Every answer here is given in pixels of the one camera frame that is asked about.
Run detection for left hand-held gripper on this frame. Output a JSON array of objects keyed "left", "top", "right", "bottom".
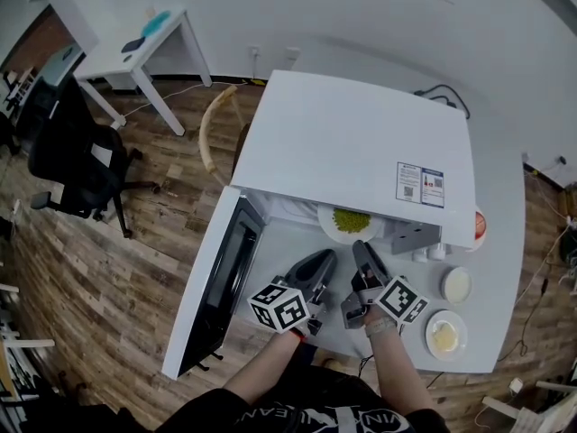
[{"left": 247, "top": 248, "right": 339, "bottom": 338}]

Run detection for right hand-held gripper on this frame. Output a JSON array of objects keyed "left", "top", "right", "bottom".
[{"left": 340, "top": 239, "right": 430, "bottom": 331}]

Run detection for green peas food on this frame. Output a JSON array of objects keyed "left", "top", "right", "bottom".
[{"left": 332, "top": 208, "right": 372, "bottom": 235}]

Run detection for white microwave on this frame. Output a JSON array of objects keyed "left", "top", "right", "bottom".
[{"left": 161, "top": 69, "right": 480, "bottom": 381}]

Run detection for person's right forearm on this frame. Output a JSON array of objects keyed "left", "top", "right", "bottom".
[{"left": 363, "top": 308, "right": 435, "bottom": 419}]

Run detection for person's left forearm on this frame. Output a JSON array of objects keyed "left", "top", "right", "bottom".
[{"left": 222, "top": 328, "right": 313, "bottom": 406}]

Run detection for white plate with yellow food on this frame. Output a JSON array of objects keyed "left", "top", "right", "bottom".
[{"left": 424, "top": 309, "right": 470, "bottom": 362}]

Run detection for white bowl with red food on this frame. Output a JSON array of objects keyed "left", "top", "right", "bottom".
[{"left": 466, "top": 205, "right": 490, "bottom": 254}]

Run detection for grey wristband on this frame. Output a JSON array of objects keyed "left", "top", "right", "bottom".
[{"left": 365, "top": 315, "right": 398, "bottom": 338}]

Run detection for white bowl with white content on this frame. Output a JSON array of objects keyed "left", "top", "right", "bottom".
[{"left": 441, "top": 265, "right": 474, "bottom": 306}]

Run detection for black printed t-shirt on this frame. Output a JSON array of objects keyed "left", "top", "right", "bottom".
[{"left": 152, "top": 362, "right": 457, "bottom": 433}]

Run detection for wooden chair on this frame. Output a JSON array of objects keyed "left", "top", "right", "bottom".
[{"left": 198, "top": 84, "right": 252, "bottom": 185}]

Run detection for black office chair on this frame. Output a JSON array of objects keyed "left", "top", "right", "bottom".
[{"left": 26, "top": 76, "right": 160, "bottom": 239}]

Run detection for white side table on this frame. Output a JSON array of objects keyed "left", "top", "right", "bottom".
[{"left": 73, "top": 8, "right": 214, "bottom": 137}]

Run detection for teal dish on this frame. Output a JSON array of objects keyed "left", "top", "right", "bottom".
[{"left": 141, "top": 10, "right": 172, "bottom": 37}]

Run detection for black floor cable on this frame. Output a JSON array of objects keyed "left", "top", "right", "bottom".
[{"left": 495, "top": 223, "right": 573, "bottom": 364}]

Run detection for black power cable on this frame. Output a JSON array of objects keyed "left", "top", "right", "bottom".
[{"left": 413, "top": 83, "right": 472, "bottom": 120}]

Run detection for white floor cable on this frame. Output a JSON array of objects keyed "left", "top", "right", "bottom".
[{"left": 120, "top": 80, "right": 240, "bottom": 120}]

